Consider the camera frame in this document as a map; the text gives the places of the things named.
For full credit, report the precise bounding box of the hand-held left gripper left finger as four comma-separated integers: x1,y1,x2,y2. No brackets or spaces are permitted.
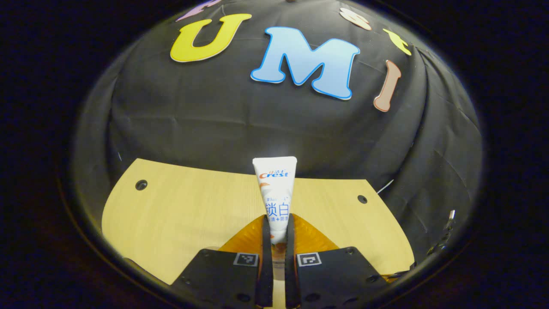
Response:
171,215,274,309

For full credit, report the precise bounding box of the white toothpaste tube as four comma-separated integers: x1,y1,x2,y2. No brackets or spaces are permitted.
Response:
252,156,298,275

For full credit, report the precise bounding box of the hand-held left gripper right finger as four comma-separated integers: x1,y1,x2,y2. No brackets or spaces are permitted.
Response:
285,213,393,309

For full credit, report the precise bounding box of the light wooden desktop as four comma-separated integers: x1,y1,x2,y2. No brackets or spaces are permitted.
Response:
102,158,415,307

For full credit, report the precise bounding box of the black backdrop cloth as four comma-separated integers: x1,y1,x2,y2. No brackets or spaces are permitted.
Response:
71,0,483,258

